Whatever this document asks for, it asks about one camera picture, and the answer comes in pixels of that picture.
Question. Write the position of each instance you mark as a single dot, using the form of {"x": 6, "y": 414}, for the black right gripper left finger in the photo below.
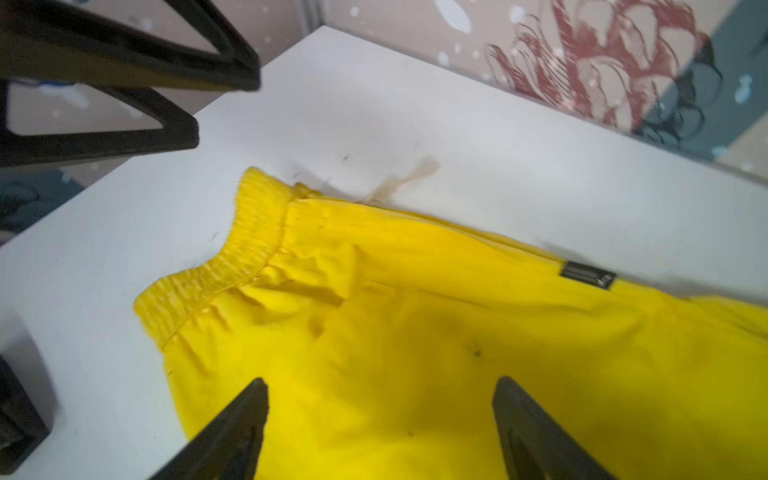
{"x": 229, "y": 446}

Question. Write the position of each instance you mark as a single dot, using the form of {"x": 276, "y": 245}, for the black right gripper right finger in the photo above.
{"x": 534, "y": 445}

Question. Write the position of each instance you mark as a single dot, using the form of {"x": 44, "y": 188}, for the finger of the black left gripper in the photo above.
{"x": 178, "y": 131}
{"x": 52, "y": 40}

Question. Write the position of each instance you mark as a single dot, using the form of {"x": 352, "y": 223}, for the yellow shorts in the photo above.
{"x": 381, "y": 336}

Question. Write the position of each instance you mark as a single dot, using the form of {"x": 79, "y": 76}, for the small black box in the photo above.
{"x": 22, "y": 429}

